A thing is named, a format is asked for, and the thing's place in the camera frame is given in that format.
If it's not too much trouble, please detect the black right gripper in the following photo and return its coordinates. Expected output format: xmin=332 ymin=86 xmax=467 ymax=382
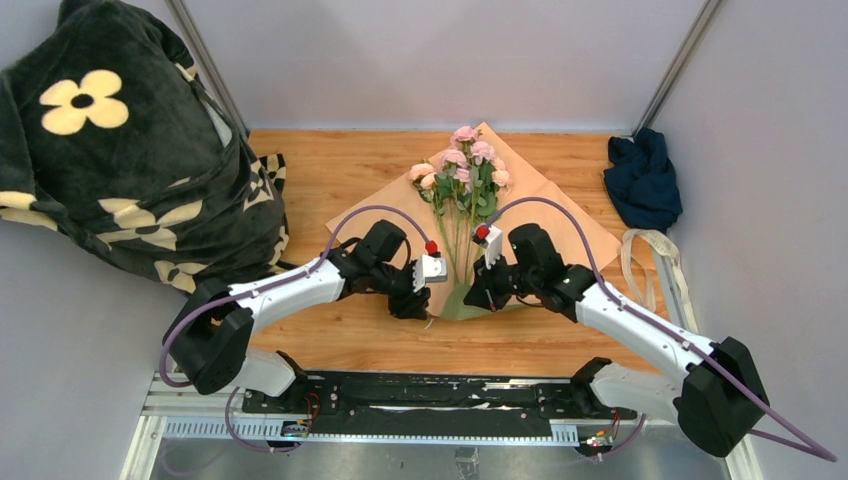
xmin=465 ymin=249 xmax=541 ymax=312

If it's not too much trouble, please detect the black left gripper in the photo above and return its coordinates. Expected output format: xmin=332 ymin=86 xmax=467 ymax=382
xmin=371 ymin=261 xmax=432 ymax=321

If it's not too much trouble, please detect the green and peach wrapping paper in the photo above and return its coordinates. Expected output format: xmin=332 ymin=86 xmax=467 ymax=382
xmin=326 ymin=123 xmax=620 ymax=321

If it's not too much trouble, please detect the pink fake flower bunch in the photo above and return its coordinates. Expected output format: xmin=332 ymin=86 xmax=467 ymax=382
xmin=407 ymin=126 xmax=513 ymax=284

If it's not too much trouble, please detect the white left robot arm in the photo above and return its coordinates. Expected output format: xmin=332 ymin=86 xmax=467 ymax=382
xmin=163 ymin=220 xmax=447 ymax=413

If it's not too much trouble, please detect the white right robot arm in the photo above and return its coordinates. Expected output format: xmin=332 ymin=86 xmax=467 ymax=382
xmin=463 ymin=223 xmax=768 ymax=457

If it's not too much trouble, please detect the navy blue cloth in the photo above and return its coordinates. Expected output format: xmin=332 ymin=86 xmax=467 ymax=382
xmin=603 ymin=127 xmax=683 ymax=234

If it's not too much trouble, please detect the dark floral fleece blanket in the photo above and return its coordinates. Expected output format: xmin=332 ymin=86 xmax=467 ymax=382
xmin=1 ymin=1 xmax=289 ymax=294

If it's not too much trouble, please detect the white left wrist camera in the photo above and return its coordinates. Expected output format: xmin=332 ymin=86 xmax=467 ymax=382
xmin=412 ymin=255 xmax=449 ymax=292

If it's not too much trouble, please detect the black and aluminium base rail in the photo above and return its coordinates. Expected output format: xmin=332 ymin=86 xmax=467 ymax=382
xmin=120 ymin=371 xmax=763 ymax=479

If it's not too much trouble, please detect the cream tote bag strap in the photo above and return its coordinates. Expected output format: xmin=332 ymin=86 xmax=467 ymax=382
xmin=618 ymin=229 xmax=700 ymax=333

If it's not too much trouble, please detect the right aluminium frame post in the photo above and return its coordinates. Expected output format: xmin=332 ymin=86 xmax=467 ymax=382
xmin=631 ymin=0 xmax=726 ymax=135

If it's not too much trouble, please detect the aluminium frame post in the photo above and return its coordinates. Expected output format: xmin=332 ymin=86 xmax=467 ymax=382
xmin=164 ymin=0 xmax=250 ymax=138
xmin=631 ymin=0 xmax=726 ymax=135

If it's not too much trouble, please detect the left aluminium frame post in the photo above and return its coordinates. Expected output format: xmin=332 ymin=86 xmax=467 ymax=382
xmin=164 ymin=0 xmax=250 ymax=138

